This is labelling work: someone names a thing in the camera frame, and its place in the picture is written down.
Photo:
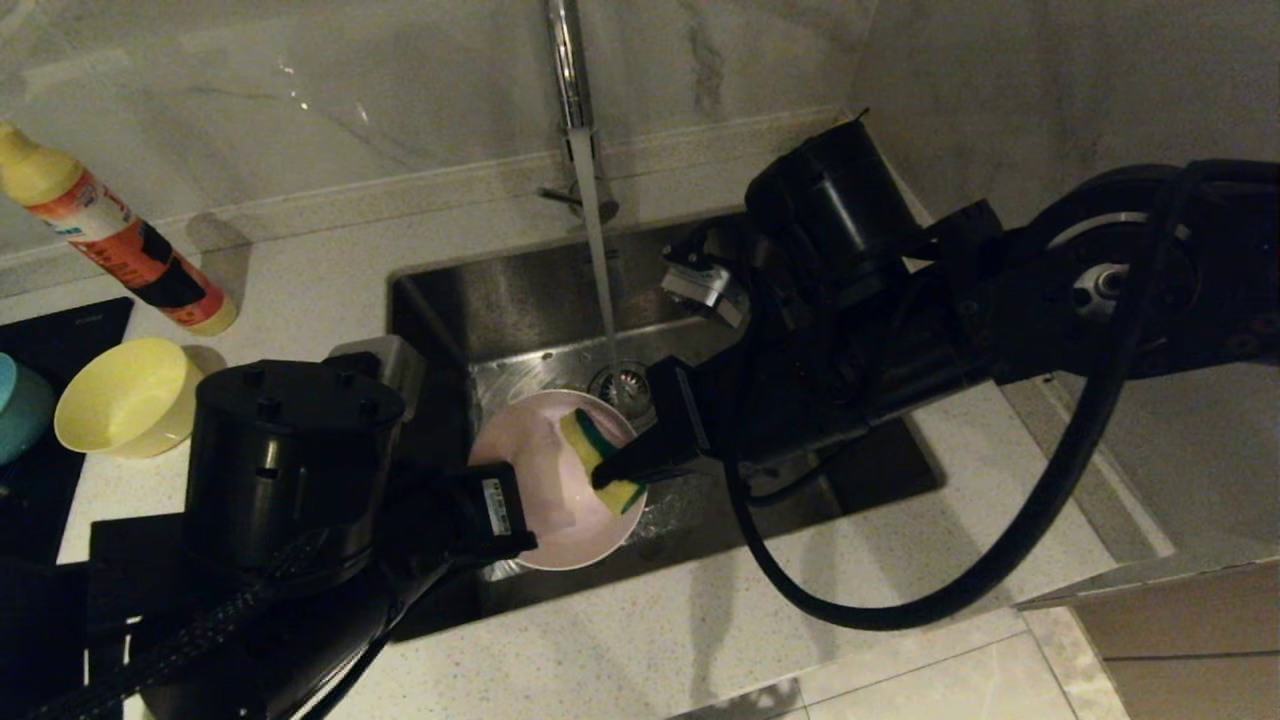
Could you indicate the round metal drain strainer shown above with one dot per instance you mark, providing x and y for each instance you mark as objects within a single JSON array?
[{"x": 620, "y": 385}]

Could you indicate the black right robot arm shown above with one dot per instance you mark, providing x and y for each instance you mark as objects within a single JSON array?
[{"x": 1000, "y": 280}]

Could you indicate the green yellow sponge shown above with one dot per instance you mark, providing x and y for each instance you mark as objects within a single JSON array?
[{"x": 580, "y": 435}]

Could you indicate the orange detergent bottle yellow cap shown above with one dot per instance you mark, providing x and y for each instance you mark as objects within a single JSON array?
[{"x": 130, "y": 250}]

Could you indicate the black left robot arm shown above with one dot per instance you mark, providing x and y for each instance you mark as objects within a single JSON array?
[{"x": 290, "y": 470}]

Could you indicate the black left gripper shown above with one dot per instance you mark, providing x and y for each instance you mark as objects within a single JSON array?
[{"x": 460, "y": 520}]

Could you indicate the running water stream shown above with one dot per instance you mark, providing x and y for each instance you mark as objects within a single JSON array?
[{"x": 598, "y": 240}]

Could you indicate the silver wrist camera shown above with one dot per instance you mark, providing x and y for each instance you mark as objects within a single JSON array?
[
  {"x": 705, "y": 280},
  {"x": 400, "y": 375}
]

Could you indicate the pink plastic bowl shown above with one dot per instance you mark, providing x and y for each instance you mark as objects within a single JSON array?
[{"x": 530, "y": 470}]

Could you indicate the yellow plastic bowl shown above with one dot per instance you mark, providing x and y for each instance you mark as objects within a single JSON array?
[{"x": 125, "y": 395}]

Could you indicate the black induction cooktop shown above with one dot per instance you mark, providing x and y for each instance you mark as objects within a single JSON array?
[{"x": 70, "y": 330}]

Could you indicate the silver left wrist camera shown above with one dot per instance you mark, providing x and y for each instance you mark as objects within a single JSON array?
[{"x": 400, "y": 375}]

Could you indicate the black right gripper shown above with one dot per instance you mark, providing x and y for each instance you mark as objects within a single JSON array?
[{"x": 800, "y": 380}]

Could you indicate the blue plastic bowl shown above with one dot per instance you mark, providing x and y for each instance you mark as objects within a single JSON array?
[{"x": 22, "y": 410}]

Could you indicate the stainless steel sink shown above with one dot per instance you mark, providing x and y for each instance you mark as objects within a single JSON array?
[{"x": 500, "y": 300}]

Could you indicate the chrome faucet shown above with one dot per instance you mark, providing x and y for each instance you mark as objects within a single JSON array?
[{"x": 565, "y": 70}]

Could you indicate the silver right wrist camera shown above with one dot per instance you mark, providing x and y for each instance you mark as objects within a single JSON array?
[{"x": 705, "y": 280}]

